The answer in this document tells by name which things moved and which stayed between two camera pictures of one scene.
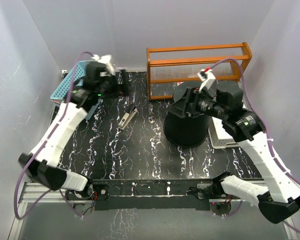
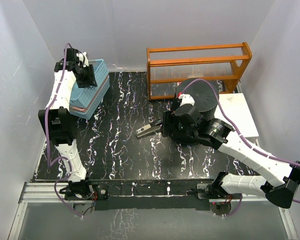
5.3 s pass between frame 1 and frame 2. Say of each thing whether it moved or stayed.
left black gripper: moved
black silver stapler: moved
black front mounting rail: stayed
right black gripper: moved
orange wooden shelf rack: stayed
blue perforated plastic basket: moved
